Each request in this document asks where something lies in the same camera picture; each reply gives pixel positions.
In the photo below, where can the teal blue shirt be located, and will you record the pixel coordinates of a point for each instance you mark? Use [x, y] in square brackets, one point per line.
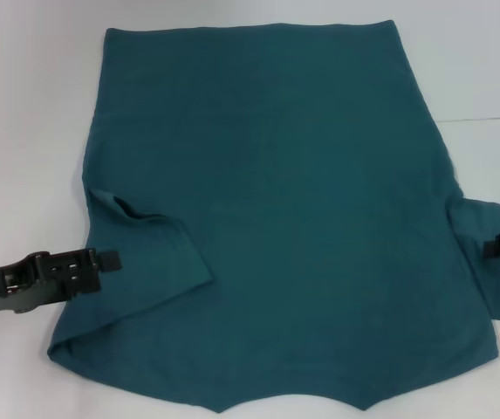
[276, 196]

